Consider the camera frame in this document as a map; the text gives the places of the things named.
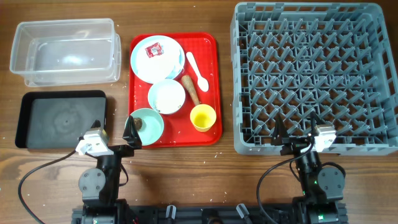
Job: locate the clear plastic bin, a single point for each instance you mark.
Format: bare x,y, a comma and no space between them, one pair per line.
66,52

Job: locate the red ketchup packet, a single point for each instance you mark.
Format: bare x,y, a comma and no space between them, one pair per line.
154,50

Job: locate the dark brown food lump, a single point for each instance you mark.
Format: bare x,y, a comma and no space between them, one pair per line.
138,123

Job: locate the grey dishwasher rack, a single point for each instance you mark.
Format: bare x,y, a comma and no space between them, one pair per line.
333,59

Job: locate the white plastic spoon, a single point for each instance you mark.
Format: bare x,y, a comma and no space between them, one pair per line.
201,82

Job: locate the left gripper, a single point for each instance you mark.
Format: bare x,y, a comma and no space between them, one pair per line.
133,142

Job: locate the red serving tray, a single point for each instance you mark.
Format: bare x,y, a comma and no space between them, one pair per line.
178,129

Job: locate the yellow plastic cup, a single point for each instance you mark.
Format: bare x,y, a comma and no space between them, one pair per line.
203,117

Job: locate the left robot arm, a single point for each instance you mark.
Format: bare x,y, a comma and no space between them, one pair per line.
100,185

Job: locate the light green bowl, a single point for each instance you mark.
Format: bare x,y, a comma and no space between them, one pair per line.
152,125

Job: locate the large light blue plate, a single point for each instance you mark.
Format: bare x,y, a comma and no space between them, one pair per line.
178,62

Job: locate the black plastic tray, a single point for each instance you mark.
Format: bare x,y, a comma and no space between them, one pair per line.
57,119

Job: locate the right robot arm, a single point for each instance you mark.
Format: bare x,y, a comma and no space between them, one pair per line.
322,183

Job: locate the light blue rice bowl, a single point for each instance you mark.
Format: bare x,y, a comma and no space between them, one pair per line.
166,97

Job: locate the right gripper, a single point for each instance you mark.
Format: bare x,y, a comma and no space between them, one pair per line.
277,139

